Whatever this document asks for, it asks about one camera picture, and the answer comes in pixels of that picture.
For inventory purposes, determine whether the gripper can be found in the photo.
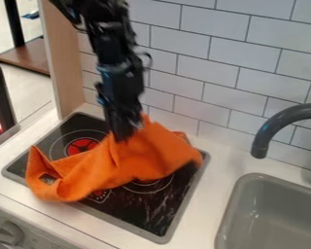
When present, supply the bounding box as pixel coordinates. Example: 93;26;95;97
92;57;148;142

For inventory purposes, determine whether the orange cloth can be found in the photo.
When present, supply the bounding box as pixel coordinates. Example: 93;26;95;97
24;114;205;203

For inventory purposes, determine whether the toy stove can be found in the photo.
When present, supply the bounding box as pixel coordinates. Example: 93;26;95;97
1;111;212;245

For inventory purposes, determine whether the wooden table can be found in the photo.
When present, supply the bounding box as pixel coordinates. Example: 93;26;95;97
0;0;52;77

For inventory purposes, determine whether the tap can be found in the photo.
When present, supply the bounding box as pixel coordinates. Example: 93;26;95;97
249;103;311;193

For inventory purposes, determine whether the toy sink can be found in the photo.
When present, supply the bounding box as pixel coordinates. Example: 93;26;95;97
214;172;311;249

